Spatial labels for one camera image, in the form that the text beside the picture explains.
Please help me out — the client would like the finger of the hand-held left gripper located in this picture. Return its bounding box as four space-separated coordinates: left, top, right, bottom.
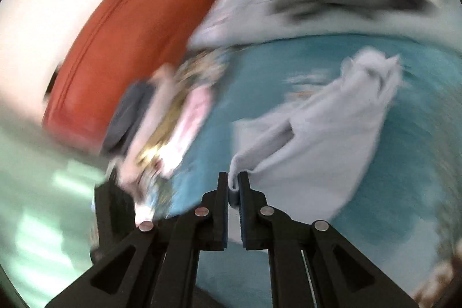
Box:
94 181 139 254

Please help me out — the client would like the orange wooden headboard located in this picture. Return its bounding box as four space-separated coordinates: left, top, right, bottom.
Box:
42 0 226 153

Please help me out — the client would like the beige folded cloth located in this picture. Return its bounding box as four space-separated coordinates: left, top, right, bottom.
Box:
115 64 181 186

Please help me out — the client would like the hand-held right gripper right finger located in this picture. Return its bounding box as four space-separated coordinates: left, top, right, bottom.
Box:
237 171 426 308

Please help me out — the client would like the light blue shirt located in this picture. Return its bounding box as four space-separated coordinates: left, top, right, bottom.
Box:
229 51 403 220

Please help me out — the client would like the grey folded cloth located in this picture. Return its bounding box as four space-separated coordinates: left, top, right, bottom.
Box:
101 82 156 155

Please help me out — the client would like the gold folded cloth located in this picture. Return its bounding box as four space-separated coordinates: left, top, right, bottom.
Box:
135 92 188 168

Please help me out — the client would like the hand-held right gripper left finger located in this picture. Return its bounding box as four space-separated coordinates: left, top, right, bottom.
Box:
45 172 229 308

